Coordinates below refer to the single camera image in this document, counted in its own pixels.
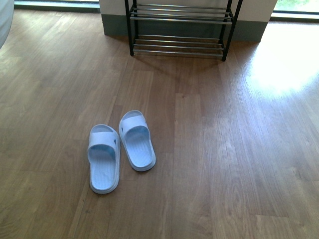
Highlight light blue slide slipper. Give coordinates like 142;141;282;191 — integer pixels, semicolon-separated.
87;124;121;194
119;110;156;172

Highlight black metal shoe rack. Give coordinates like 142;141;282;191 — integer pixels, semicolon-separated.
125;0;243;61

